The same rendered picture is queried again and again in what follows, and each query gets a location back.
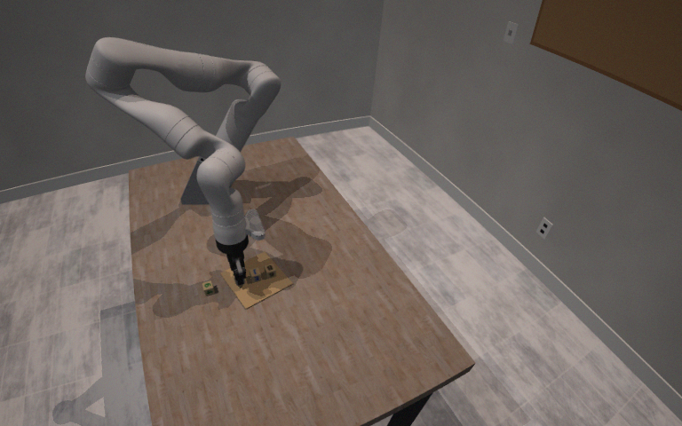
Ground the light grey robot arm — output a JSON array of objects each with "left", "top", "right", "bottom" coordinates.
[{"left": 85, "top": 37, "right": 282, "bottom": 245}]

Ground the tan flat mat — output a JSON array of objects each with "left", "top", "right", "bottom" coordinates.
[{"left": 220, "top": 252, "right": 293, "bottom": 309}]

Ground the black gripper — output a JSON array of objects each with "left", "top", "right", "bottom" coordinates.
[{"left": 216, "top": 235, "right": 249, "bottom": 286}]

